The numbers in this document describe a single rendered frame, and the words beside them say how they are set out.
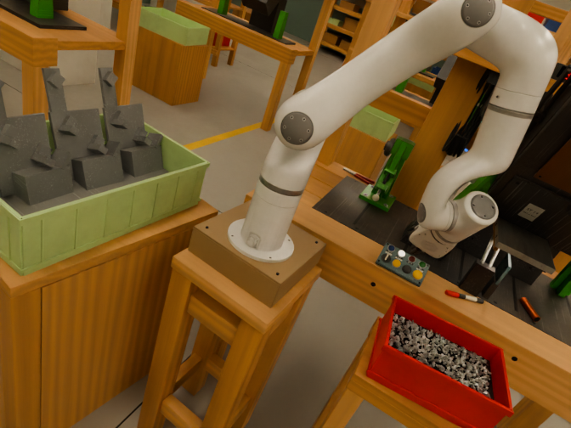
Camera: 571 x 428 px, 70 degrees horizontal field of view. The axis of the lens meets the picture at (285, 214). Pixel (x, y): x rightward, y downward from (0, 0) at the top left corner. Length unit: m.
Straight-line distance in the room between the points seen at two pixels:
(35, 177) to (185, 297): 0.51
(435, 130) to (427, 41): 0.91
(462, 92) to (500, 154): 0.79
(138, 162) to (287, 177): 0.63
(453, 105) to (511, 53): 0.81
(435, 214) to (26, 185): 1.02
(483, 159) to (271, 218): 0.50
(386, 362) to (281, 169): 0.53
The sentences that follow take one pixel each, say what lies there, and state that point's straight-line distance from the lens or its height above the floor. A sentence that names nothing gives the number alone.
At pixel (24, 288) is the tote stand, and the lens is 1.14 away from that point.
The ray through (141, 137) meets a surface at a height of 0.96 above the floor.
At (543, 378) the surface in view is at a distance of 1.46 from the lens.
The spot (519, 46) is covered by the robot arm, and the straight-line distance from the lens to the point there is 0.95.
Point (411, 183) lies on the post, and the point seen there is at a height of 0.98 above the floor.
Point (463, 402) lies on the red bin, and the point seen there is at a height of 0.88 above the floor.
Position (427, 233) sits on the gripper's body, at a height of 1.12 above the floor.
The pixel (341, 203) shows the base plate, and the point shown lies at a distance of 1.57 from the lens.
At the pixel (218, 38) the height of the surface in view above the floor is 0.40.
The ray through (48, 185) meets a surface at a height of 0.89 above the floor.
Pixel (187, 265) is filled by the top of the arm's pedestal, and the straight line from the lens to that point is 1.11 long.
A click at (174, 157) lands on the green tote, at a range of 1.49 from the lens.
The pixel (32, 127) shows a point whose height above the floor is 1.01.
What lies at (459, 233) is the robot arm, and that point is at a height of 1.18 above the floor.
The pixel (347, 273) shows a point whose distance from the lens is 1.35.
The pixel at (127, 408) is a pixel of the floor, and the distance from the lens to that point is 1.84.
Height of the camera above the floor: 1.58
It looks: 30 degrees down
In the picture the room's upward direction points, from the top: 21 degrees clockwise
